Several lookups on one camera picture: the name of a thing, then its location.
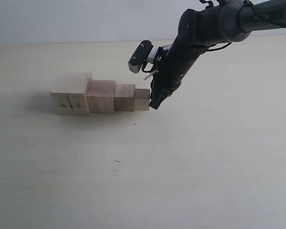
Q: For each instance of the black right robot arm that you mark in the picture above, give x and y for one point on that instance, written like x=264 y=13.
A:
x=231 y=21

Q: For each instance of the smallest wooden cube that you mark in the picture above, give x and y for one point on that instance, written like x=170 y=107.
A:
x=142 y=99

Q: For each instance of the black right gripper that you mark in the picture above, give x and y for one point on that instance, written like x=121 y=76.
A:
x=172 y=69

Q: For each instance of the second largest wooden cube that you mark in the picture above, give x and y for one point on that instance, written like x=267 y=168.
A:
x=100 y=96

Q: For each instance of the third largest wooden cube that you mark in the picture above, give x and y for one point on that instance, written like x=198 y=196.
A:
x=123 y=97

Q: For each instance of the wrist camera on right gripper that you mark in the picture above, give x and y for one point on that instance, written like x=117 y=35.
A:
x=139 y=57

